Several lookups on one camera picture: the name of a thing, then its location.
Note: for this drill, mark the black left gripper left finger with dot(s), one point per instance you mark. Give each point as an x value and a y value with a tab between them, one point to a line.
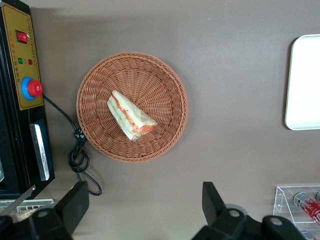
75	202

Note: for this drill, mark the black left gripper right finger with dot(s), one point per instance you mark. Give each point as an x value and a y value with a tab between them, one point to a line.
212	202

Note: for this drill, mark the triangle sandwich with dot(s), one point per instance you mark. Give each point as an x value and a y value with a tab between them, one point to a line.
127	115

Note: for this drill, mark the round brown wicker basket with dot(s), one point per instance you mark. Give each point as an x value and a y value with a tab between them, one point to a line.
155	82

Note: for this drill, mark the cream plastic tray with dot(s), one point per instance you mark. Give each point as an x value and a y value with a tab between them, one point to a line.
305	82

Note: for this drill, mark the wrapped bread packet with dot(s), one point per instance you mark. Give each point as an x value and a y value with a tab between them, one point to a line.
23	215

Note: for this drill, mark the clear acrylic bottle rack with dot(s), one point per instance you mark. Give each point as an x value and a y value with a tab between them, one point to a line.
282	200

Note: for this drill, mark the red cola bottle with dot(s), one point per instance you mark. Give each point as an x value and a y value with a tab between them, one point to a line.
308	206

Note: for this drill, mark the black sealing machine yellow panel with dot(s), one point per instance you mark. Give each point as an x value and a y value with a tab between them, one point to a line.
22	100

